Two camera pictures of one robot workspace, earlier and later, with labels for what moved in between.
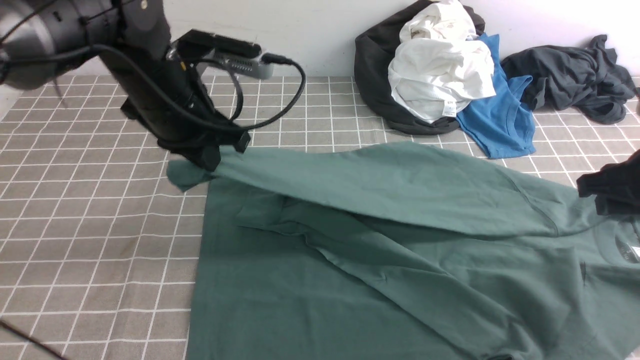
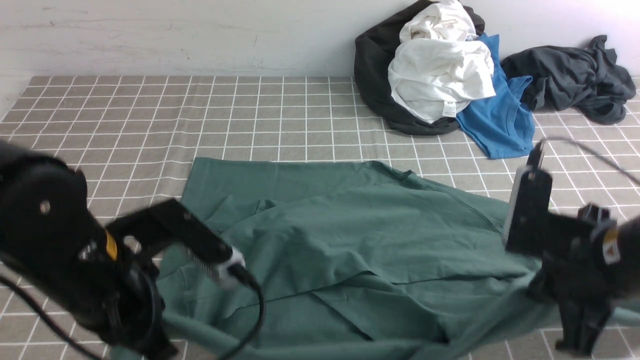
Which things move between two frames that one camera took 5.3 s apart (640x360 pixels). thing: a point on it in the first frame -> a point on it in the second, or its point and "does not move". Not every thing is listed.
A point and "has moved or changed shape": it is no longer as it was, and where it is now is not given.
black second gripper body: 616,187 -> 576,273
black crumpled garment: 374,52 does not move
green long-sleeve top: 388,251 has moved or changed shape
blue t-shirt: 502,124 does not move
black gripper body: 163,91 -> 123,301
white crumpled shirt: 440,64 does not move
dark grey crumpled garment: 589,80 does not move
